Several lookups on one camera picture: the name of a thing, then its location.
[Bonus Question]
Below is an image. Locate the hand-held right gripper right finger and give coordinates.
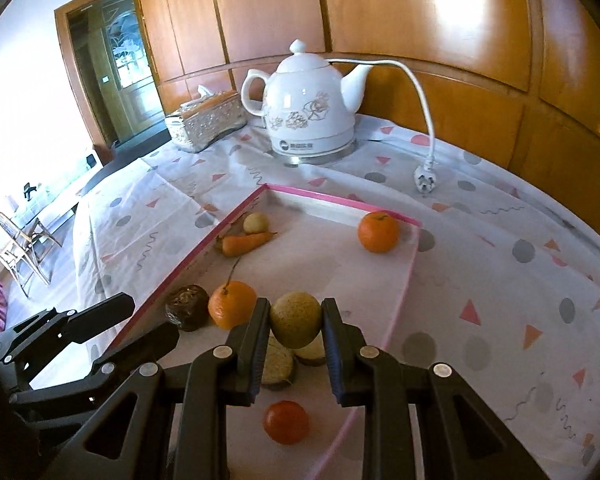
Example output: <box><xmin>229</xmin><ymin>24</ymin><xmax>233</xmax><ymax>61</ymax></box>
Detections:
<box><xmin>322</xmin><ymin>298</ymin><xmax>551</xmax><ymax>480</ymax></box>

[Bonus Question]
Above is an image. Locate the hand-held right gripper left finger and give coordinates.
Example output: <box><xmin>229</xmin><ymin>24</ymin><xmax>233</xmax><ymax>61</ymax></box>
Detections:
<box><xmin>42</xmin><ymin>298</ymin><xmax>272</xmax><ymax>480</ymax></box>

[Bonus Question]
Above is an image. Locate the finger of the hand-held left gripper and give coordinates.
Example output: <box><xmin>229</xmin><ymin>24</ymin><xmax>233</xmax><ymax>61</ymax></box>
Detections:
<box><xmin>9</xmin><ymin>321</ymin><xmax>181</xmax><ymax>418</ymax></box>
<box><xmin>0</xmin><ymin>291</ymin><xmax>136</xmax><ymax>367</ymax></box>

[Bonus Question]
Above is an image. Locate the dark-skinned vegetable slice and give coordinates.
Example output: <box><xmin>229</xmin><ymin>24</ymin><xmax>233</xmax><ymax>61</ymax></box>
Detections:
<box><xmin>294</xmin><ymin>332</ymin><xmax>327</xmax><ymax>367</ymax></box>
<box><xmin>261</xmin><ymin>336</ymin><xmax>297</xmax><ymax>391</ymax></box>

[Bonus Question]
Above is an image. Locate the yellow-green lemon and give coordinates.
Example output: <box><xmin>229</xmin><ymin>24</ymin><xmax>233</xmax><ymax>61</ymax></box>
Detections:
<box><xmin>270</xmin><ymin>291</ymin><xmax>324</xmax><ymax>348</ymax></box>

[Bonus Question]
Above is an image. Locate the orange tangerine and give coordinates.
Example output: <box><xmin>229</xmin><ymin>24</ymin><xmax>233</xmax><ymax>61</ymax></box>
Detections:
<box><xmin>208</xmin><ymin>258</ymin><xmax>257</xmax><ymax>331</ymax></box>
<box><xmin>357</xmin><ymin>211</ymin><xmax>401</xmax><ymax>254</ymax></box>

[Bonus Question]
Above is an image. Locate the dark brown patterned chunk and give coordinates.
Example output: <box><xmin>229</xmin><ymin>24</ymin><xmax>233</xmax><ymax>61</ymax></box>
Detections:
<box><xmin>165</xmin><ymin>284</ymin><xmax>210</xmax><ymax>332</ymax></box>

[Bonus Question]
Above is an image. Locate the white tray with pink rim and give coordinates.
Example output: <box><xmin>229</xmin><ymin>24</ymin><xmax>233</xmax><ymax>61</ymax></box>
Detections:
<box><xmin>107</xmin><ymin>183</ymin><xmax>422</xmax><ymax>480</ymax></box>

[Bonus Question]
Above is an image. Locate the small red tomato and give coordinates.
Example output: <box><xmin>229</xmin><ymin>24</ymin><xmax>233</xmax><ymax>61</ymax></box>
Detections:
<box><xmin>262</xmin><ymin>400</ymin><xmax>311</xmax><ymax>445</ymax></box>

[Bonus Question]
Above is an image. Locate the orange carrot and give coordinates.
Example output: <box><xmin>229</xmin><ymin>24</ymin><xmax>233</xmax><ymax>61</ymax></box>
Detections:
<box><xmin>215</xmin><ymin>230</ymin><xmax>279</xmax><ymax>259</ymax></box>

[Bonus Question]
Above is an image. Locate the small pale yellow fruit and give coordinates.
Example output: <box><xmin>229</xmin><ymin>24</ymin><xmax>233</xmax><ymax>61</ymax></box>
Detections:
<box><xmin>243</xmin><ymin>211</ymin><xmax>271</xmax><ymax>235</ymax></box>

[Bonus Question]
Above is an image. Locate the metal mesh chair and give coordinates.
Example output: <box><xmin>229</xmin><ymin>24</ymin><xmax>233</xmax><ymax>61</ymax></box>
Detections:
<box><xmin>0</xmin><ymin>211</ymin><xmax>65</xmax><ymax>300</ymax></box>

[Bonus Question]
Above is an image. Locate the white patterned tablecloth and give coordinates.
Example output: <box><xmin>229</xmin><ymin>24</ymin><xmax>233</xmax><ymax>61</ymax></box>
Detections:
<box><xmin>71</xmin><ymin>112</ymin><xmax>600</xmax><ymax>480</ymax></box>

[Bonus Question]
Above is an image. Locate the silver patterned tissue box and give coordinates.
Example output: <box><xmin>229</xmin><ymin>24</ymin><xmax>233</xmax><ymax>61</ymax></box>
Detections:
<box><xmin>164</xmin><ymin>85</ymin><xmax>248</xmax><ymax>153</ymax></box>

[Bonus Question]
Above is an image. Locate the white ceramic electric kettle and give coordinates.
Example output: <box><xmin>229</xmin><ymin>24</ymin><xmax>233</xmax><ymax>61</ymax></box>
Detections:
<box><xmin>241</xmin><ymin>39</ymin><xmax>372</xmax><ymax>166</ymax></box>

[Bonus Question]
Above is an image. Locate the wooden framed glass door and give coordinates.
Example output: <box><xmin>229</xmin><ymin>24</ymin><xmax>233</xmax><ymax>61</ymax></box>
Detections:
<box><xmin>54</xmin><ymin>0</ymin><xmax>167</xmax><ymax>150</ymax></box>

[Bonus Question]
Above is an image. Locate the wooden panelled cabinet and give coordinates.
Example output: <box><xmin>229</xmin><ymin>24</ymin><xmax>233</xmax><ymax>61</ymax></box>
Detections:
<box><xmin>132</xmin><ymin>0</ymin><xmax>600</xmax><ymax>201</ymax></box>

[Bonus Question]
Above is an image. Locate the white power cable with plug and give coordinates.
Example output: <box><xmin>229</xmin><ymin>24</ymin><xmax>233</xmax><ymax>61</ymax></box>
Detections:
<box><xmin>347</xmin><ymin>58</ymin><xmax>443</xmax><ymax>196</ymax></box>

